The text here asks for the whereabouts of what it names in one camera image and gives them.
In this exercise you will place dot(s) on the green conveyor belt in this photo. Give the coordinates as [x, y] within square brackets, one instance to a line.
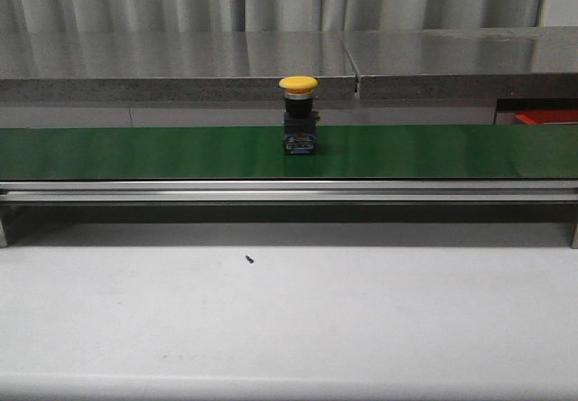
[245, 152]

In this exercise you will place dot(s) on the aluminium conveyor frame rail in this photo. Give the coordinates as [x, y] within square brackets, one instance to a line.
[291, 191]

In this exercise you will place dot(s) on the left grey stone slab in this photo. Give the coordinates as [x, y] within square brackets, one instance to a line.
[169, 67]

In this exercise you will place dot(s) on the red plastic tray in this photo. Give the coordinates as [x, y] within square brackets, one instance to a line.
[548, 116]

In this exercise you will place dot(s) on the right steel conveyor leg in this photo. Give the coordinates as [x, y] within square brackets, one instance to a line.
[573, 218]

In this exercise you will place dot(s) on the right grey stone slab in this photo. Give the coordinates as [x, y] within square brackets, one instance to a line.
[481, 63]

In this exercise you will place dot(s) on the grey stone slab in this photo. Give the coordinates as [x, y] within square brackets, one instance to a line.
[169, 67]
[481, 63]

